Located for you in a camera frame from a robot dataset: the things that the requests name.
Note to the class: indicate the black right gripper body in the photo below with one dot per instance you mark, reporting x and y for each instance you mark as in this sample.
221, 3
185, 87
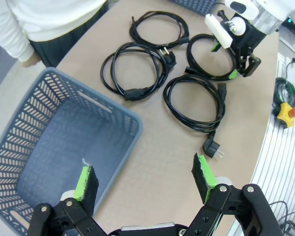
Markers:
250, 39

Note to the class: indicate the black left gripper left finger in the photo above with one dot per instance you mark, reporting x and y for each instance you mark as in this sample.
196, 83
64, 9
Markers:
84, 186

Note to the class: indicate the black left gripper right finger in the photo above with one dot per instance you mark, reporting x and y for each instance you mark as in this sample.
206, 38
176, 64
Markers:
206, 182

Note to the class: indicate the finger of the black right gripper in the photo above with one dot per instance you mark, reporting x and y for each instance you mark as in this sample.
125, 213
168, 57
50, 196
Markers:
215, 46
249, 65

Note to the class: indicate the person's right forearm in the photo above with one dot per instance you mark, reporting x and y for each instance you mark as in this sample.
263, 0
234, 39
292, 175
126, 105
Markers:
12, 46

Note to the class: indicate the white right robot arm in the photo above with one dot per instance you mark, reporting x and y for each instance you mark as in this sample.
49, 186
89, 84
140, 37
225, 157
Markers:
265, 14

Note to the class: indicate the person's right hand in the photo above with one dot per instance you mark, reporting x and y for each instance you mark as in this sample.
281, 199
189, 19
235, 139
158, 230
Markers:
30, 61

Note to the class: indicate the black device with teal light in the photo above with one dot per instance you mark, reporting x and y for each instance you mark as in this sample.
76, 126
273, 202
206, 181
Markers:
293, 27

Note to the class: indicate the grey-blue plastic lattice basket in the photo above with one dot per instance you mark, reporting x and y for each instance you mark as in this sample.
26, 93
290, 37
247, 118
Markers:
194, 5
64, 137

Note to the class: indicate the white aluminium profile base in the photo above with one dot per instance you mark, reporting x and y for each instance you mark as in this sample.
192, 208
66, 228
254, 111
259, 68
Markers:
280, 152

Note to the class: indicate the person in white sweatshirt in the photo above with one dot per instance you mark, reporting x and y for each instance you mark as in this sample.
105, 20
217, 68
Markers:
51, 17

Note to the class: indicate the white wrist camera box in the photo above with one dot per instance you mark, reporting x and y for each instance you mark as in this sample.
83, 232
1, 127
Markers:
218, 29

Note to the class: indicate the white round camera mount knob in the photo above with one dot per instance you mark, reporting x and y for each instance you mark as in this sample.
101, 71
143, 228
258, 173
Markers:
237, 27

